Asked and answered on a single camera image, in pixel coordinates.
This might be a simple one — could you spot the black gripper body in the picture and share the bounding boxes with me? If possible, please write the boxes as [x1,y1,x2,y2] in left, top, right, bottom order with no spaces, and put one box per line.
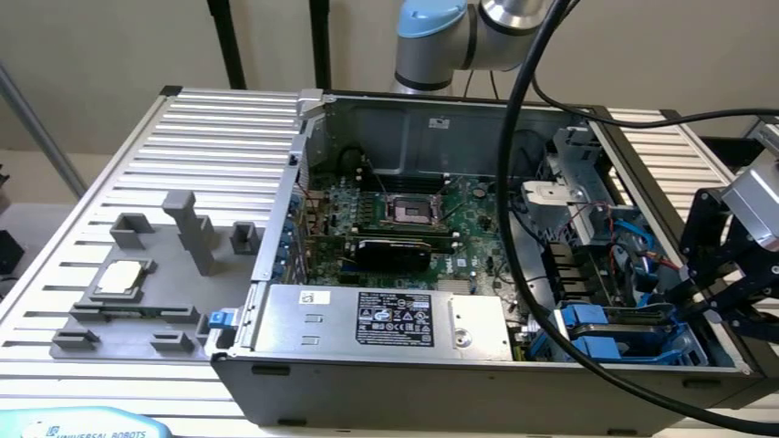
[716,210,779,293]

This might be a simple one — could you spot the disk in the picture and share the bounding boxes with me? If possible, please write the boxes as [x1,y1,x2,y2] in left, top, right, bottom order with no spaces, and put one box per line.
[527,299,694,365]

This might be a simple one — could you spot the metal disk bay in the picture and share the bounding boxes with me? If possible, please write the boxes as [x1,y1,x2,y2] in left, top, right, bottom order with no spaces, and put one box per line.
[519,124,642,248]

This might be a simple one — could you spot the green motherboard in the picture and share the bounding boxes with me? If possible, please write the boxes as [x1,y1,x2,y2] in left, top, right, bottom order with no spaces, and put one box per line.
[302,172,520,294]

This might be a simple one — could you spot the CPU socket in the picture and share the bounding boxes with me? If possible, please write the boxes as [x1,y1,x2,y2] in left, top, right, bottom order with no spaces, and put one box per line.
[379,193,444,227]

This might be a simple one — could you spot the black RAM slot bank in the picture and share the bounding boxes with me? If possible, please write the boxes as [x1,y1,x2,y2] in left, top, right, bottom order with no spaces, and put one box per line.
[348,223,459,240]
[368,171,447,193]

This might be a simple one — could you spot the black graphics card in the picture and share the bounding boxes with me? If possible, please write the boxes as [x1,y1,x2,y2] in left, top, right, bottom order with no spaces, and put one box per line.
[344,236,455,276]

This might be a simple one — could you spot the open black PC case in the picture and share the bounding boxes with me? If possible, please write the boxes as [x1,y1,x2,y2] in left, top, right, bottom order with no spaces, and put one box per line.
[208,88,770,431]

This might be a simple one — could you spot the silver power supply unit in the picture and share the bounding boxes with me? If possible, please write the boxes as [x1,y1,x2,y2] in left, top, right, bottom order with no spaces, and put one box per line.
[251,283,514,362]

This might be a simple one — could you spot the black pole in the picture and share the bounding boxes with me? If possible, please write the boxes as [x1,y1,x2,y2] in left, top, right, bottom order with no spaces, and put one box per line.
[204,0,248,90]
[308,0,334,90]

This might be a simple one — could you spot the grey parts rack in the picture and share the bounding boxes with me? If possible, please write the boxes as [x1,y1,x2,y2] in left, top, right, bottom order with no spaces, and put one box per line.
[48,190,271,362]

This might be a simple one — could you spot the silver CPU chip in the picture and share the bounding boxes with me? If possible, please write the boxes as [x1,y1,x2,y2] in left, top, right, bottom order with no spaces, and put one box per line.
[99,261,147,294]

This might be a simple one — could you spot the blue Universal Robots pendant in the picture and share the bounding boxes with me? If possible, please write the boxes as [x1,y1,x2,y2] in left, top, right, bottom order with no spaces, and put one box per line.
[0,405,179,438]

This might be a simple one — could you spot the grey metal pole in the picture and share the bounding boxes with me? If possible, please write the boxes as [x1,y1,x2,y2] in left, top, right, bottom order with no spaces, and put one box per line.
[0,58,88,198]

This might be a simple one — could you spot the black box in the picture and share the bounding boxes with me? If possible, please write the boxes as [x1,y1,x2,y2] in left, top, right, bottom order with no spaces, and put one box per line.
[0,229,27,276]

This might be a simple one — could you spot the blue wire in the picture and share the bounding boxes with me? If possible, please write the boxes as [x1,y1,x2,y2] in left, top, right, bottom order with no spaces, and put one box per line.
[606,217,678,312]

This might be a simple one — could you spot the red wire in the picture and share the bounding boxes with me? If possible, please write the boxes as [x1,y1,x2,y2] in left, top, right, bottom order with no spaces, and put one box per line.
[570,202,684,271]

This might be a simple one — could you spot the thin black cable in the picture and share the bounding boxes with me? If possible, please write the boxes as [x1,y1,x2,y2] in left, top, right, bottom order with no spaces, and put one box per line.
[532,26,779,130]

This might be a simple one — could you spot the thick black cable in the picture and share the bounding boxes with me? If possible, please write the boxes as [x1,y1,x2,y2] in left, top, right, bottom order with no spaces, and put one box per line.
[495,0,779,435]

